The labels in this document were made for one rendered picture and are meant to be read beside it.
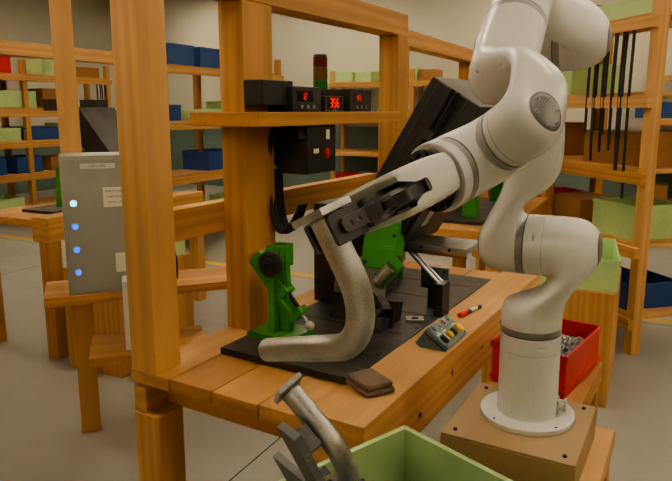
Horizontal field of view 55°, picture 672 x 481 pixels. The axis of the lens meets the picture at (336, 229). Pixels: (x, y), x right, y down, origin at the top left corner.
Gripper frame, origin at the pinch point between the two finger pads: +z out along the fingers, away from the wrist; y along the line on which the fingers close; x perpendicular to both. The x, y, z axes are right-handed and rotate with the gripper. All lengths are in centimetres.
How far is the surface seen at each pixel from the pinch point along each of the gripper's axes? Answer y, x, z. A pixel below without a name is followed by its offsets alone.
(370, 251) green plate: -102, 14, -85
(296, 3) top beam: -99, -65, -99
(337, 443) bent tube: -23.6, 26.2, -2.4
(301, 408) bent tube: -25.9, 20.2, -1.1
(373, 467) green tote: -48, 43, -20
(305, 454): -24.2, 25.0, 2.1
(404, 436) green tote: -47, 42, -29
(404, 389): -70, 43, -50
